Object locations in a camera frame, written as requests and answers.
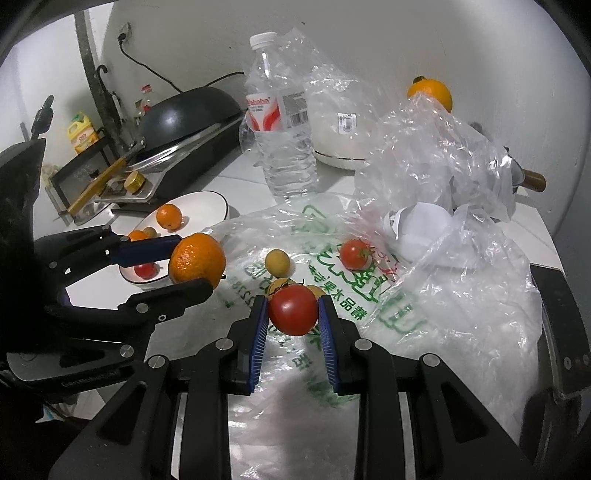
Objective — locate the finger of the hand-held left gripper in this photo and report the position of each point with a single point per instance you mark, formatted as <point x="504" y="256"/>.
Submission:
<point x="147" y="249"/>
<point x="184" y="290"/>

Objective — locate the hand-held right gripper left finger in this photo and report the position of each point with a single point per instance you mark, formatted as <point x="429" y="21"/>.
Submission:
<point x="257" y="341"/>

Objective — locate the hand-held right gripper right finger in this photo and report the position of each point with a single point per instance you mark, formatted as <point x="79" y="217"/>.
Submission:
<point x="328" y="350"/>

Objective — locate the tangerine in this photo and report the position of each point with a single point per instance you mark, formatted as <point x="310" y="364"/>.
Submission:
<point x="137" y="236"/>
<point x="197" y="264"/>
<point x="168" y="217"/>

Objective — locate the red cherry tomato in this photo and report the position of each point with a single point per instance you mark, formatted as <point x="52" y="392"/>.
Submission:
<point x="145" y="270"/>
<point x="355" y="254"/>
<point x="293" y="309"/>

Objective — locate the white plate with dark rim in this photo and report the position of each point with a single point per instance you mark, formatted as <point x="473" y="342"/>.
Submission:
<point x="198" y="205"/>

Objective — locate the green printed plastic bag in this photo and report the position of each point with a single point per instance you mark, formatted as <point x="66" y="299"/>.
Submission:
<point x="438" y="314"/>

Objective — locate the gold stove knob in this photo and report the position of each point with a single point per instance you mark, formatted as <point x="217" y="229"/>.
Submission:
<point x="134" y="181"/>

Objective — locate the silver stove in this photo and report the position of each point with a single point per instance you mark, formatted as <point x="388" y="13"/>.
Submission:
<point x="203" y="157"/>

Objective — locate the black metal rack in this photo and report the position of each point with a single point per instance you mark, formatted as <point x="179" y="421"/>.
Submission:
<point x="74" y="164"/>

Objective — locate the yellow detergent bottle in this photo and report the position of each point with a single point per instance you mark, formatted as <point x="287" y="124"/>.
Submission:
<point x="83" y="136"/>

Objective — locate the black umbrella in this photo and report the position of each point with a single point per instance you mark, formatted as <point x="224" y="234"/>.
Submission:
<point x="108" y="106"/>

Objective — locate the red label plastic bottle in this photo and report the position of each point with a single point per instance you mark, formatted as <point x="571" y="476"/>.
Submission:
<point x="147" y="99"/>

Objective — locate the white crumpled paper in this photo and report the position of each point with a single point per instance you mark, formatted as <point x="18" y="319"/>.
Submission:
<point x="425" y="230"/>

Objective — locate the clear water bottle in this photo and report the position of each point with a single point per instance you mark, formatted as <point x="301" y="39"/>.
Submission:
<point x="286" y="152"/>

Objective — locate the crumpled clear plastic bag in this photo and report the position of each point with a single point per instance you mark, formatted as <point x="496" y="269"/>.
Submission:
<point x="415" y="152"/>

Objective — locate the large orange with leaf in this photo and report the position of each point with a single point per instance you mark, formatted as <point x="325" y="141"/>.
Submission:
<point x="434" y="92"/>

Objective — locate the white wall outlet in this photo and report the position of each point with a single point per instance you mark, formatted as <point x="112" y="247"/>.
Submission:
<point x="127" y="28"/>

